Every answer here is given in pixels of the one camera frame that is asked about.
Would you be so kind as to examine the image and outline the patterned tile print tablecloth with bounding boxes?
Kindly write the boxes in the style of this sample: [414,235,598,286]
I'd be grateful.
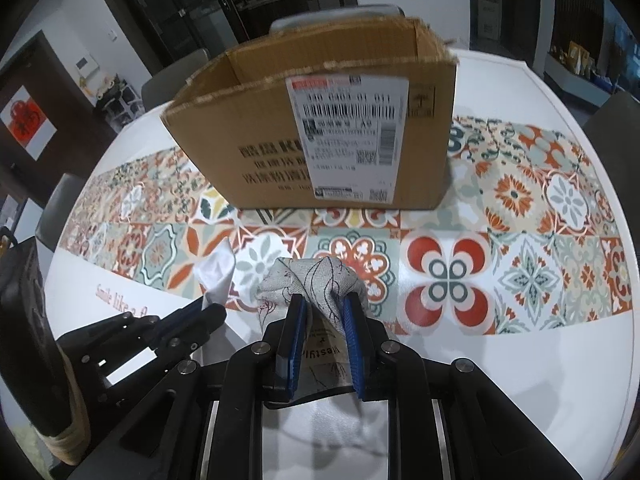
[0,50,640,480]

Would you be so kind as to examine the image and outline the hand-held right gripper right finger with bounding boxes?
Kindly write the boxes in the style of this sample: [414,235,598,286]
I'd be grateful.
[342,292,576,480]

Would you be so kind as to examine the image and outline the grey dining chair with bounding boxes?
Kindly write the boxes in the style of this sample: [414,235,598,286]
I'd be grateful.
[270,4,406,36]
[36,172,88,253]
[582,91,640,171]
[141,49,211,111]

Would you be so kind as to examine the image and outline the white cloth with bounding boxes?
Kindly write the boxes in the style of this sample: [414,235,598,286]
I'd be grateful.
[194,239,236,311]

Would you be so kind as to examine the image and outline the red and white wall poster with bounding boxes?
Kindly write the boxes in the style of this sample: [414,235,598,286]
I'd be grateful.
[0,85,57,158]

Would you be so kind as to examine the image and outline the yellow snack bags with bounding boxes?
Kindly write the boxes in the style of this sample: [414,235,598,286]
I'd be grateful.
[562,42,596,76]

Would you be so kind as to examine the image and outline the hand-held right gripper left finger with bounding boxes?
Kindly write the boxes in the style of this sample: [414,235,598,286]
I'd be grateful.
[67,294,307,480]

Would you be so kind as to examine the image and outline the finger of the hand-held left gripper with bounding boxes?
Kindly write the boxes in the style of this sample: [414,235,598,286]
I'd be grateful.
[57,302,207,361]
[75,306,229,407]

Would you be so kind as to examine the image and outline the brown cardboard box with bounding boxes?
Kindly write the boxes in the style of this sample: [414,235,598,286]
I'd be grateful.
[160,16,460,211]

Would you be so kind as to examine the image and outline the white storage trolley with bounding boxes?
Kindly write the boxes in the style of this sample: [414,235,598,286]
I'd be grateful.
[92,74,143,128]

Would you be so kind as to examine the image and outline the grey printed cloth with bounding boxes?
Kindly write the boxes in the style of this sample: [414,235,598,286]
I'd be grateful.
[256,255,391,436]

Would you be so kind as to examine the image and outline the dark glass sliding door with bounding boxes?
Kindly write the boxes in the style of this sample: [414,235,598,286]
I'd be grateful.
[87,0,356,61]

